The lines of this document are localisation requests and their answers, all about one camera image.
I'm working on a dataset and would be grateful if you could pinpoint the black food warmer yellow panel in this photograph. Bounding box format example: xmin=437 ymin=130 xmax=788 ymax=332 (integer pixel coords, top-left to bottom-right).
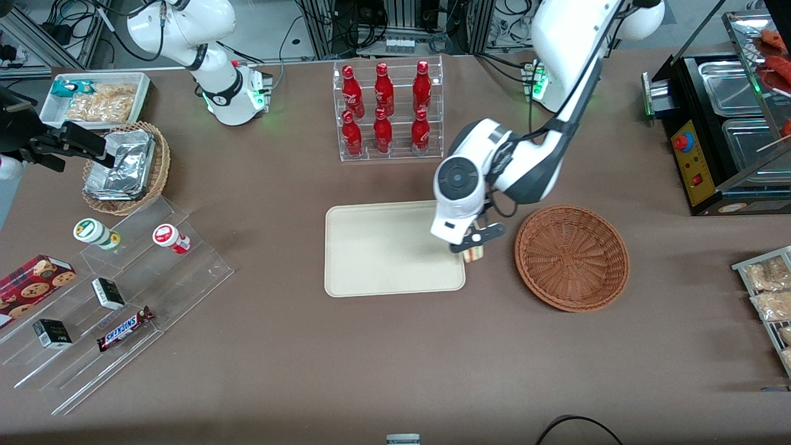
xmin=641 ymin=9 xmax=791 ymax=217

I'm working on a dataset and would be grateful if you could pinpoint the steel food pan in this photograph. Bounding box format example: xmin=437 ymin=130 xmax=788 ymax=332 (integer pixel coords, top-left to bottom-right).
xmin=698 ymin=60 xmax=764 ymax=117
xmin=721 ymin=117 xmax=791 ymax=186

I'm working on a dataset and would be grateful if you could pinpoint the small black box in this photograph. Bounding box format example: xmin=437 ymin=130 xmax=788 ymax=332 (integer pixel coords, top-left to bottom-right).
xmin=91 ymin=278 xmax=126 ymax=310
xmin=33 ymin=319 xmax=74 ymax=350

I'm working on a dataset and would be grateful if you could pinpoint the teal snack packet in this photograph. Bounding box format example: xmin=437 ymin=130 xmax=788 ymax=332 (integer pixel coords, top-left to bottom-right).
xmin=51 ymin=79 xmax=95 ymax=98

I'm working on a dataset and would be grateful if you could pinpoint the aluminium frame rack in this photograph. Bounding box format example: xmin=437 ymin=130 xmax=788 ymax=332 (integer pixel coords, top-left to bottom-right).
xmin=298 ymin=0 xmax=496 ymax=60

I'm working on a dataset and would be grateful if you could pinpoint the red sausage on skewer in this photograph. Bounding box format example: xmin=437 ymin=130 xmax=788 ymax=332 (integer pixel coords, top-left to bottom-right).
xmin=760 ymin=28 xmax=791 ymax=51
xmin=763 ymin=56 xmax=791 ymax=93

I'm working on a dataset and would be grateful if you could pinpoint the red cookie box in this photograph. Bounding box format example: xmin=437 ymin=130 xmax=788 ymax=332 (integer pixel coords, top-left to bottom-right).
xmin=0 ymin=255 xmax=77 ymax=329

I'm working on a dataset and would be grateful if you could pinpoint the clear acrylic bottle rack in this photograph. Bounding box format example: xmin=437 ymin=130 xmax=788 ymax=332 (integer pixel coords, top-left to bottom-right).
xmin=332 ymin=54 xmax=444 ymax=163

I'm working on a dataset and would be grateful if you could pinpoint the black floor cable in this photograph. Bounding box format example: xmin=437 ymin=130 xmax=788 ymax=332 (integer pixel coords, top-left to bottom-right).
xmin=535 ymin=415 xmax=625 ymax=445

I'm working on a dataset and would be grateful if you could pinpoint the grey wire snack rack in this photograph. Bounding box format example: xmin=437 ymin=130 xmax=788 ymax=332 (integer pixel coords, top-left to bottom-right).
xmin=732 ymin=245 xmax=791 ymax=379

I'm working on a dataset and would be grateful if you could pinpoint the red cola bottle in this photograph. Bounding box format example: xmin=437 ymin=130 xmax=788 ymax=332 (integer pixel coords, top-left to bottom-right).
xmin=411 ymin=108 xmax=431 ymax=155
xmin=373 ymin=108 xmax=393 ymax=154
xmin=413 ymin=60 xmax=432 ymax=114
xmin=374 ymin=62 xmax=395 ymax=117
xmin=342 ymin=65 xmax=365 ymax=119
xmin=342 ymin=111 xmax=363 ymax=157

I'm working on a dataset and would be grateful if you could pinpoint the red lidded white cup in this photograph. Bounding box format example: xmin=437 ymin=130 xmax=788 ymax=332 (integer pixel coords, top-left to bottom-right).
xmin=153 ymin=224 xmax=191 ymax=255

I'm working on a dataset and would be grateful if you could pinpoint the clear acrylic stepped display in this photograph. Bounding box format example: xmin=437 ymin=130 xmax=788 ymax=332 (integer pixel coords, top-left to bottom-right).
xmin=0 ymin=196 xmax=235 ymax=416

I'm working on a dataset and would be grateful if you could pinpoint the large bag of crackers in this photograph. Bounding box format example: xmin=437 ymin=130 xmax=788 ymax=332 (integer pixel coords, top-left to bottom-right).
xmin=65 ymin=83 xmax=138 ymax=123

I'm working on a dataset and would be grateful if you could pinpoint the Snickers chocolate bar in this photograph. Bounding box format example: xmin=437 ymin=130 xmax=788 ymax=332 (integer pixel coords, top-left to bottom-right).
xmin=97 ymin=306 xmax=154 ymax=352

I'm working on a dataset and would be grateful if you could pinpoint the beige plastic serving tray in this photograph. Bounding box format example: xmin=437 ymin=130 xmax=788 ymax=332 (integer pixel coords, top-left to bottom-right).
xmin=324 ymin=200 xmax=466 ymax=298

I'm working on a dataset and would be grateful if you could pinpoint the brown round wicker basket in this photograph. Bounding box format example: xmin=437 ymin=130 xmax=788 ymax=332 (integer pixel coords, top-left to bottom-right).
xmin=514 ymin=205 xmax=630 ymax=312

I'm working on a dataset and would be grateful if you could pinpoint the light tan wicker basket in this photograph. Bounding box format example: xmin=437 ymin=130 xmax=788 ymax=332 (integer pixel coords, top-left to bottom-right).
xmin=82 ymin=121 xmax=171 ymax=216

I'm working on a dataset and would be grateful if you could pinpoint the silver foil packet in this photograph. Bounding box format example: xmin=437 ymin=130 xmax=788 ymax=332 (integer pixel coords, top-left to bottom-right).
xmin=102 ymin=129 xmax=156 ymax=181
xmin=84 ymin=166 xmax=146 ymax=202

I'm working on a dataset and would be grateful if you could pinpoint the green lidded white cup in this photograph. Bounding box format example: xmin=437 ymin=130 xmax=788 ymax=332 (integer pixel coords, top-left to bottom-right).
xmin=74 ymin=218 xmax=122 ymax=251

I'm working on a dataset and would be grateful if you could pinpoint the white rectangular snack bin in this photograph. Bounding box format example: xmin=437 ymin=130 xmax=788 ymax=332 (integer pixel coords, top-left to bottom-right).
xmin=39 ymin=72 xmax=153 ymax=129

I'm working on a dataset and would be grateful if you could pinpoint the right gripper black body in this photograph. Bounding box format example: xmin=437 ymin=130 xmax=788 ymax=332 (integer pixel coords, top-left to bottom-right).
xmin=0 ymin=87 xmax=66 ymax=173

